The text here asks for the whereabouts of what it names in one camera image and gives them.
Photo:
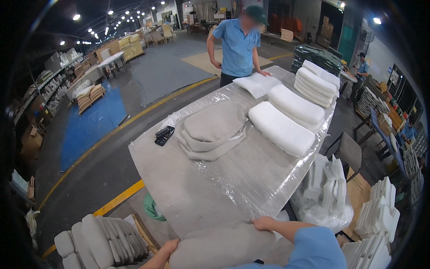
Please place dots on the rows of white cushions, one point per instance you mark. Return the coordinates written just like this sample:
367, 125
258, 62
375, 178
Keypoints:
413, 164

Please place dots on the white foam cushion insert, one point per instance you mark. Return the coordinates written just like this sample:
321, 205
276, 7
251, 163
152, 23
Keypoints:
280, 129
295, 106

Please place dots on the stacks of white foam pads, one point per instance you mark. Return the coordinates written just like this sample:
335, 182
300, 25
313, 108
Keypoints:
378, 218

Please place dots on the person's left hand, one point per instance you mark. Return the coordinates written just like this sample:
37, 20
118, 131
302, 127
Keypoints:
166, 250

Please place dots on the white folding table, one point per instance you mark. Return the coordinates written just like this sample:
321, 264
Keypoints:
111, 61

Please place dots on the person's body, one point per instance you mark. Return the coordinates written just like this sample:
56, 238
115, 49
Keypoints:
312, 250

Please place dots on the stack of white cushion inserts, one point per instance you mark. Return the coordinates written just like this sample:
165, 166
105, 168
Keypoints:
315, 84

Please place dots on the metal storage shelf rack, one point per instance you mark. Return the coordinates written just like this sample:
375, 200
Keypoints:
47, 90

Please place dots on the pile of grey cushion covers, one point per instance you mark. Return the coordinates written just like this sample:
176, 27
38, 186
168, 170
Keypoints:
213, 131

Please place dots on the stacks of yellow foam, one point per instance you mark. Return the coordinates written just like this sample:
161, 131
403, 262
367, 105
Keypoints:
131, 47

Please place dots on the green plastic bag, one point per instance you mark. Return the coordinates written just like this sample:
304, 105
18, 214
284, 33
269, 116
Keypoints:
153, 208

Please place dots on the pallet of beige cushions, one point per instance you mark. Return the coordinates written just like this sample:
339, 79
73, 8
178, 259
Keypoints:
89, 96

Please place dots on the black staple gun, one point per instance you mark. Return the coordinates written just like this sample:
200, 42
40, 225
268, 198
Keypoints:
164, 135

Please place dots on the brown cardboard sheet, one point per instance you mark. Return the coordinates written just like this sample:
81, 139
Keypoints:
358, 196

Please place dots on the brown cardboard box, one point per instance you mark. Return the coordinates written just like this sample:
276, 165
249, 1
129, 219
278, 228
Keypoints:
32, 141

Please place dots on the blue floor tarp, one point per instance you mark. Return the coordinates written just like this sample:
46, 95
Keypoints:
92, 126

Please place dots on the stack of grey seat cushions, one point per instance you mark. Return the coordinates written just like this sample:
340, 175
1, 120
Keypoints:
100, 242

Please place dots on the blue work table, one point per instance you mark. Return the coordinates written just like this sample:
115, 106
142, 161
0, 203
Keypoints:
386, 136

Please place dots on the flat white pillow insert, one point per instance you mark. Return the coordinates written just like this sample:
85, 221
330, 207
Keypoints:
257, 84

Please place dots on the grey upholstered chair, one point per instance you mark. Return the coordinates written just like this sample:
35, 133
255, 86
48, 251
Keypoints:
347, 152

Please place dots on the clear plastic table wrap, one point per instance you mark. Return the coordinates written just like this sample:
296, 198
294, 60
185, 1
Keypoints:
255, 168

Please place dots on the plastic bag of foam pieces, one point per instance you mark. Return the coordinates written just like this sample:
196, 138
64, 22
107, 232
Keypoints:
324, 198

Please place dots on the grey seat cushion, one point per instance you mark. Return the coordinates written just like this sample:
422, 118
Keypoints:
220, 247

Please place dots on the person's right hand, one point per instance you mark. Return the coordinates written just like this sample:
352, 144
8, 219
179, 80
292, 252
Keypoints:
267, 223

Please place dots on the wooden pallet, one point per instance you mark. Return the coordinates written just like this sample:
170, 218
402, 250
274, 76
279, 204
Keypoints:
144, 235

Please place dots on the person's right fingers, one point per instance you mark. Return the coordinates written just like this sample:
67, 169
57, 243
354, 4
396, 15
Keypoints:
257, 223

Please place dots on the stack of dark green cushions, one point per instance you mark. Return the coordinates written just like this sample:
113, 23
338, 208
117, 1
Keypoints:
315, 57

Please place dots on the person's left fingers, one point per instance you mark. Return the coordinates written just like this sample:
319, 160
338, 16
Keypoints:
174, 244

